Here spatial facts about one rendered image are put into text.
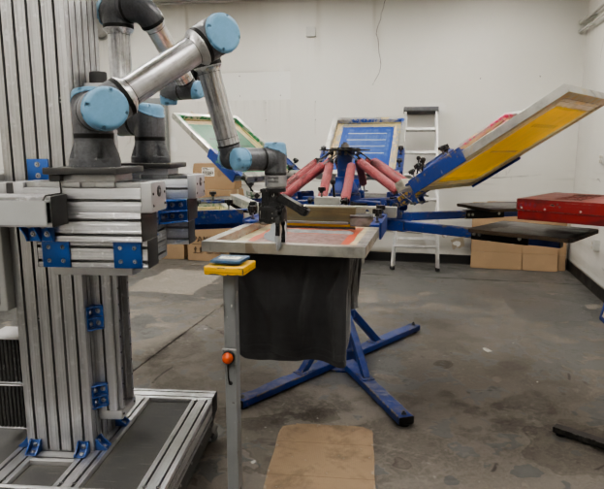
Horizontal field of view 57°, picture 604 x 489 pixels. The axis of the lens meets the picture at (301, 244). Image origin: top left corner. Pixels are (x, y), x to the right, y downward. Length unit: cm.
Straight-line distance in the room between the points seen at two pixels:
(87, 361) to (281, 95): 512
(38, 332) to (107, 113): 89
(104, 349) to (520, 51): 551
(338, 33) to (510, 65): 190
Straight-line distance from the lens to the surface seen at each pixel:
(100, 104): 165
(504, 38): 669
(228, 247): 198
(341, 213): 246
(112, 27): 239
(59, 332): 215
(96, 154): 178
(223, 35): 179
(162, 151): 225
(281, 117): 679
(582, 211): 247
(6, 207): 178
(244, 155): 182
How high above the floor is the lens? 131
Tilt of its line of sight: 10 degrees down
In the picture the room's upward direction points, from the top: straight up
